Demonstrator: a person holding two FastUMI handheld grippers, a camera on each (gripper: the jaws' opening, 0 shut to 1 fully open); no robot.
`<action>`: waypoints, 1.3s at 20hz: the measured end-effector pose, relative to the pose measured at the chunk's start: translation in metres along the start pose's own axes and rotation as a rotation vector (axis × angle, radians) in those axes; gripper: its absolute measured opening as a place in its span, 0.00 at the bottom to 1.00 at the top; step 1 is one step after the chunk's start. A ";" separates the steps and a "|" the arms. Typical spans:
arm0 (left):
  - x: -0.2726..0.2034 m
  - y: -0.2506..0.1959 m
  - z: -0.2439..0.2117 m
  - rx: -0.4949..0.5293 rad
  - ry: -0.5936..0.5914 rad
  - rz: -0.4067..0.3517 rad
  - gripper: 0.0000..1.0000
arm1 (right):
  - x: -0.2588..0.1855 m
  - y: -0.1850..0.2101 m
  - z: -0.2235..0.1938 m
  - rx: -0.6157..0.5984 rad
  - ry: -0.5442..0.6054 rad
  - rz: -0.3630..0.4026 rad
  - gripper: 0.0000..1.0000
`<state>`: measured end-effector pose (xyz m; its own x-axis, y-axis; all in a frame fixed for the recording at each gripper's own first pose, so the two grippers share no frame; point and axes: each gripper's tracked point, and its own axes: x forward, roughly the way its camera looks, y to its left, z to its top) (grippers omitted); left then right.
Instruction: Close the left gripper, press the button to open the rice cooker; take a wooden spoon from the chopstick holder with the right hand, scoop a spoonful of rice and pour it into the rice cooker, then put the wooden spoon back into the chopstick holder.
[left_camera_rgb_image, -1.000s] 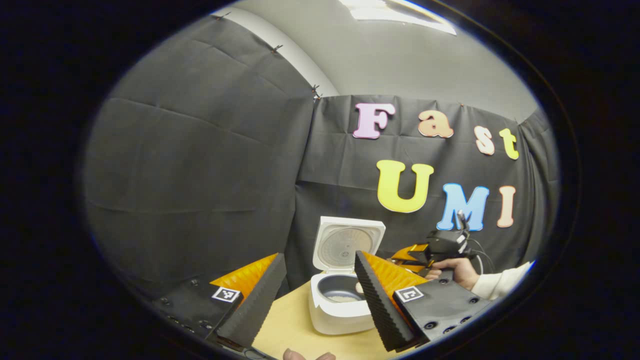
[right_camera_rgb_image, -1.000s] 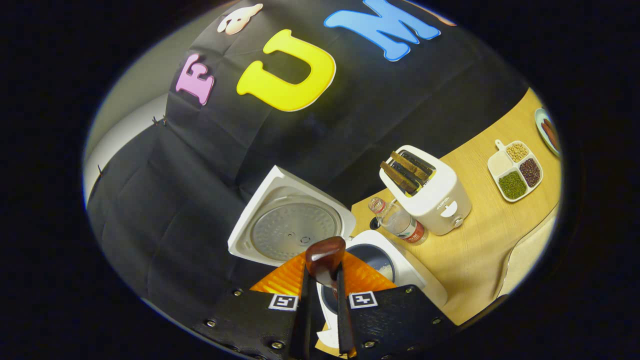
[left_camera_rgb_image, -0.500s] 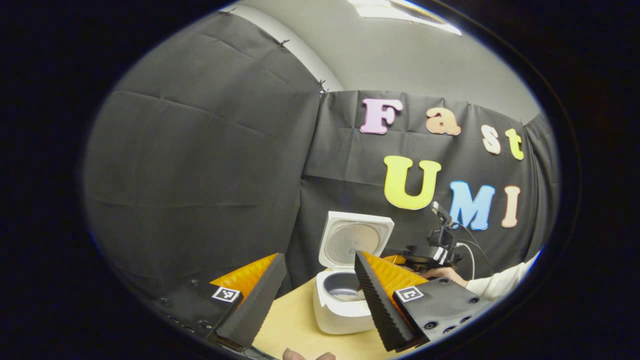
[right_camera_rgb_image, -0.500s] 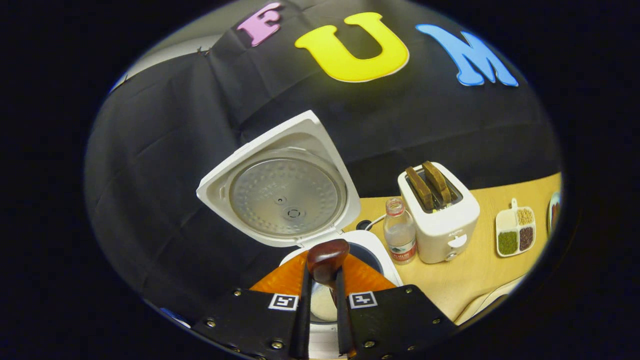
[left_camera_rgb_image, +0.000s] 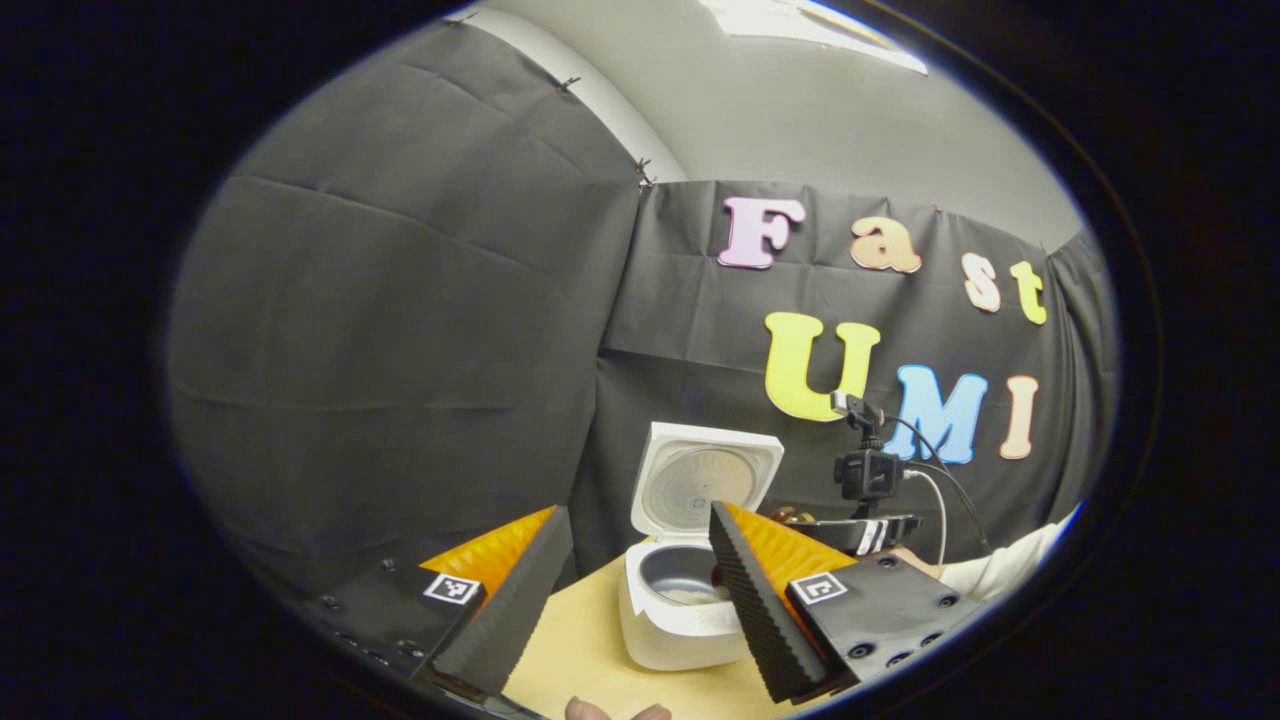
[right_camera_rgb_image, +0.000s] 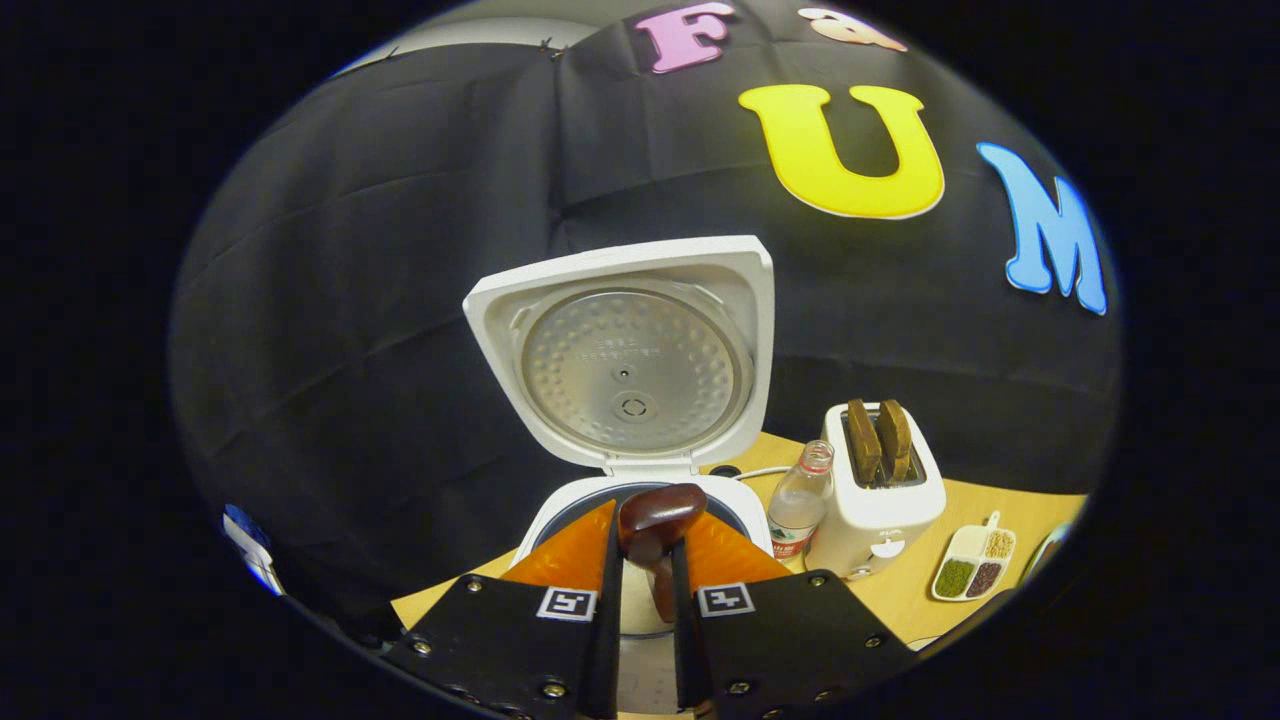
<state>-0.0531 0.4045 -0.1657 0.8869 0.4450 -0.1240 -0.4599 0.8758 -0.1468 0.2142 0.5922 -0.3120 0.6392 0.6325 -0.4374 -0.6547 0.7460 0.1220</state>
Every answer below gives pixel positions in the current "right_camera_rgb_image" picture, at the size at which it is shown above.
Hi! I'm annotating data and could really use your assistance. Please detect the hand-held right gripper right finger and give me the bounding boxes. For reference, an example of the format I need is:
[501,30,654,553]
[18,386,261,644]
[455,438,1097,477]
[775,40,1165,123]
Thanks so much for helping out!
[670,510,916,720]

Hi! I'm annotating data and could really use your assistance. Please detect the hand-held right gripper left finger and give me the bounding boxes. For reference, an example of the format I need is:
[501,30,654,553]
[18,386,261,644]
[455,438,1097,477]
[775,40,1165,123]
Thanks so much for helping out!
[385,498,623,720]

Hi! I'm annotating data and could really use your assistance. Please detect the brown wooden spoon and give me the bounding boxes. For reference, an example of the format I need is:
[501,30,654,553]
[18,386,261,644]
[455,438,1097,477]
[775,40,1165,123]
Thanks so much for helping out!
[617,483,709,623]

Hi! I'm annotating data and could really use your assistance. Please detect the white rice cooker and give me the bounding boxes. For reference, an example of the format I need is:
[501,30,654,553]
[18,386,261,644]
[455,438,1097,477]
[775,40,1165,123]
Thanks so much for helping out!
[463,235,776,716]

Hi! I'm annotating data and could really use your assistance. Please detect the clear plastic bottle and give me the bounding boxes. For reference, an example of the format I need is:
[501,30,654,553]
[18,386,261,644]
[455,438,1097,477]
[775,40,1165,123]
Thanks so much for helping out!
[768,440,835,561]

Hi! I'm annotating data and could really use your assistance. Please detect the white toaster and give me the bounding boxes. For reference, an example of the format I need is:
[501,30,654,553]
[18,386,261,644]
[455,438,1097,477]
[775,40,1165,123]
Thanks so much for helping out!
[805,400,947,581]

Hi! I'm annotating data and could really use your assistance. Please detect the brown toast slice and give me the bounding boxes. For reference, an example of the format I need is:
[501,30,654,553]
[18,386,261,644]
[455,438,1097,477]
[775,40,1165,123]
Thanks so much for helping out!
[877,399,913,483]
[847,399,883,488]

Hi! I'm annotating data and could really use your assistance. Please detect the white divided grain dish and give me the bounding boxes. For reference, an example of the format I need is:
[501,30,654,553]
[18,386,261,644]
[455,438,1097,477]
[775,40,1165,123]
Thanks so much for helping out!
[931,511,1017,603]

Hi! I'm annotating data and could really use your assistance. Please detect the blue and white object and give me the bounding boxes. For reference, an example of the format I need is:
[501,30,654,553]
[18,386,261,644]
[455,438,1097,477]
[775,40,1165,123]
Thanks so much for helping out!
[222,503,286,596]

